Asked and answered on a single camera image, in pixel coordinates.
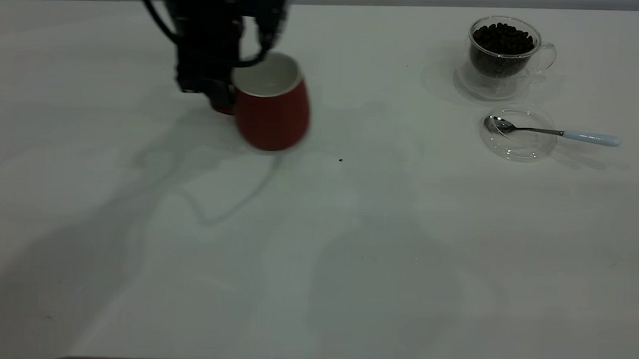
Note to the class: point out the double-wall glass cup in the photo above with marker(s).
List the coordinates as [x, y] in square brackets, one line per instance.
[518, 83]

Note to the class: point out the red ceramic mug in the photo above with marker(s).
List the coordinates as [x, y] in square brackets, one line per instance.
[271, 118]

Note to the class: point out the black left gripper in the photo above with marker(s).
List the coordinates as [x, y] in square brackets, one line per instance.
[219, 2]

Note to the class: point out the clear glass saucer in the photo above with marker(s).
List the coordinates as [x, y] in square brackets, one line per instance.
[517, 147]

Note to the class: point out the dark coffee beans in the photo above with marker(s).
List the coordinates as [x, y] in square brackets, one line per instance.
[500, 44]

